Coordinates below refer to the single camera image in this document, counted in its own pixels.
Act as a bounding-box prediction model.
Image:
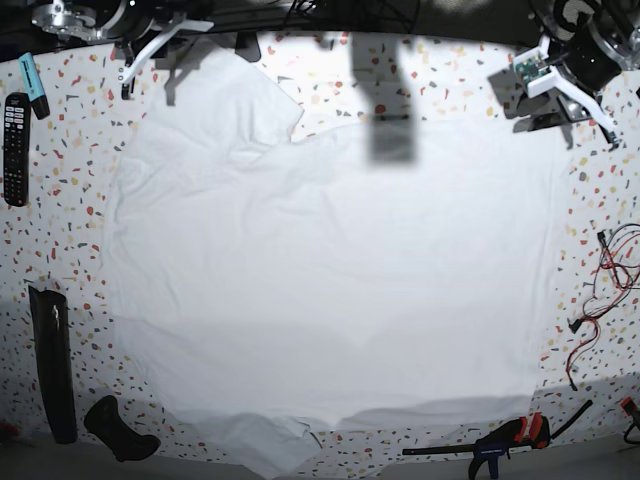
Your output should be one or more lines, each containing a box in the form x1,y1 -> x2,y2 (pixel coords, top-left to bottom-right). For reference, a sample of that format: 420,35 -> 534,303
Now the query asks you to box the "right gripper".
94,0 -> 214,99

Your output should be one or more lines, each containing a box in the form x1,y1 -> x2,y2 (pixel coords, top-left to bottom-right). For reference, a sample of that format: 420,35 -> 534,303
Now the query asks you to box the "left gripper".
537,1 -> 625,150

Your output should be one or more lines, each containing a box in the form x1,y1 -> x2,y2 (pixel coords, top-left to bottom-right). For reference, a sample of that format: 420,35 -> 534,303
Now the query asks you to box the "white T-shirt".
102,49 -> 568,478

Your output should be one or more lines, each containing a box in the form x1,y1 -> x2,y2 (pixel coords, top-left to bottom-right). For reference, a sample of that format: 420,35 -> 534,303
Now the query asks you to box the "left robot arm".
544,1 -> 639,150

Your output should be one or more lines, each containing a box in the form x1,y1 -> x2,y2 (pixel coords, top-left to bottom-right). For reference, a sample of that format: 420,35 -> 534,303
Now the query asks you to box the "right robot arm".
31,0 -> 214,100

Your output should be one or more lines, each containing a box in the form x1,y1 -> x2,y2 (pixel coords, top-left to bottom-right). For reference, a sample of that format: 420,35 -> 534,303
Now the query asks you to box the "blue highlighter marker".
18,52 -> 50,120

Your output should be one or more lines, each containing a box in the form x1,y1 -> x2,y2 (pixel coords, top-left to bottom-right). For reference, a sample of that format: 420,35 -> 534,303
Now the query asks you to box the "black TV remote control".
1,92 -> 31,207

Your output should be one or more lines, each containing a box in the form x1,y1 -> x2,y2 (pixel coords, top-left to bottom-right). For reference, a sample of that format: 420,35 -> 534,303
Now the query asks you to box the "long black pouch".
28,286 -> 78,445

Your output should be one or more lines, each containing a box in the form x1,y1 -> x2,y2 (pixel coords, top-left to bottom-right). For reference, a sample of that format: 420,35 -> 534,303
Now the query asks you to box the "orange black clamp at edge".
620,397 -> 640,446

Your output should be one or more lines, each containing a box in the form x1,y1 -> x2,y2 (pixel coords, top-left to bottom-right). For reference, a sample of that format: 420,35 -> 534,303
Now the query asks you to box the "black orange bar clamp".
401,412 -> 551,480

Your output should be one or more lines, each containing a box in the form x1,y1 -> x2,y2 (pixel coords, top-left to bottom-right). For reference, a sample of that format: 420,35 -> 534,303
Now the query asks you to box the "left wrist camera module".
511,47 -> 555,98

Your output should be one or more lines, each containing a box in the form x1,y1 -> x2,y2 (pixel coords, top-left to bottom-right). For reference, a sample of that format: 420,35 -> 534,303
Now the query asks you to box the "grey camera stand base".
235,32 -> 261,63

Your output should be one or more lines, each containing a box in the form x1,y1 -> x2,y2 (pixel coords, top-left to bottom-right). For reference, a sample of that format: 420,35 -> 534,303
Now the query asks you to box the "red black wire bundle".
564,223 -> 640,392

